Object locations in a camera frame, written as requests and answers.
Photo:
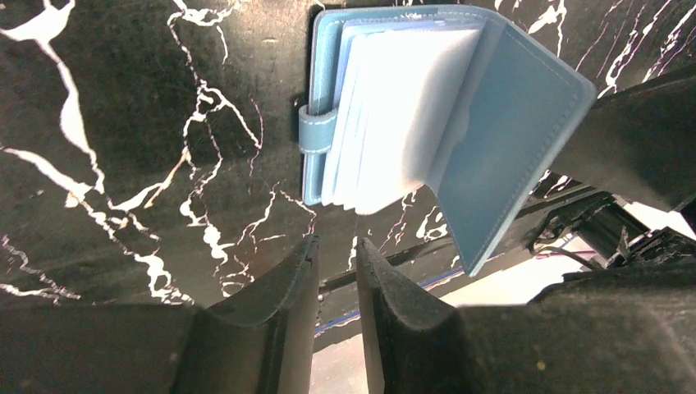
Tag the blue card holder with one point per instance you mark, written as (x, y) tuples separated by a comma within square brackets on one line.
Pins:
[(452, 97)]

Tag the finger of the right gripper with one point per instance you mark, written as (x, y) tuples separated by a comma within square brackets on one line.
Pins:
[(639, 143)]

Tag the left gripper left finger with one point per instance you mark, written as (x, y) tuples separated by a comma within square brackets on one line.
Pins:
[(259, 340)]

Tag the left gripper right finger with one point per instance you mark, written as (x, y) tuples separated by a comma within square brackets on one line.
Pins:
[(626, 330)]

